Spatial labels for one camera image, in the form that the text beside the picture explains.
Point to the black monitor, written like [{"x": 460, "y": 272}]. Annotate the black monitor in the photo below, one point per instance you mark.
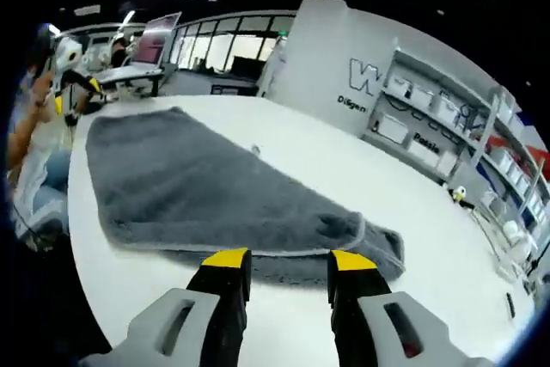
[{"x": 248, "y": 65}]

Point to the black framed glass partition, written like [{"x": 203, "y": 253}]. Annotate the black framed glass partition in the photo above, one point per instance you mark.
[{"x": 215, "y": 49}]

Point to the person's left hand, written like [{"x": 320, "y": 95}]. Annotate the person's left hand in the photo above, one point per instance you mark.
[{"x": 44, "y": 89}]

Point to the grey towel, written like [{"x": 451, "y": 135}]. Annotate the grey towel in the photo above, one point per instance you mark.
[{"x": 193, "y": 191}]

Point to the white laptop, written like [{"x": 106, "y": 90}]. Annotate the white laptop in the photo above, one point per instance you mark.
[{"x": 150, "y": 40}]

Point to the small white yellow device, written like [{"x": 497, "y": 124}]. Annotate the small white yellow device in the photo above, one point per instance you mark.
[{"x": 460, "y": 193}]

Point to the grey cabinet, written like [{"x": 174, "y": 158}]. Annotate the grey cabinet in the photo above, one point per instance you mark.
[{"x": 193, "y": 83}]

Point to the grey metal shelving rack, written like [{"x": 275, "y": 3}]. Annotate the grey metal shelving rack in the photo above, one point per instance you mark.
[{"x": 494, "y": 113}]

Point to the small black bar object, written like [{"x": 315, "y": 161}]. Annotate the small black bar object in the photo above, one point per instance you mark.
[{"x": 510, "y": 304}]

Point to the black rounded object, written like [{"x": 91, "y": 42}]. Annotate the black rounded object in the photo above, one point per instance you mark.
[{"x": 94, "y": 107}]

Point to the ceiling light bar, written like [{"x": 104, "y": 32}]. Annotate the ceiling light bar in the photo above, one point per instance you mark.
[{"x": 126, "y": 23}]

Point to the row of white storage bins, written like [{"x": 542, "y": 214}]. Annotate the row of white storage bins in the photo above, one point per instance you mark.
[{"x": 393, "y": 130}]

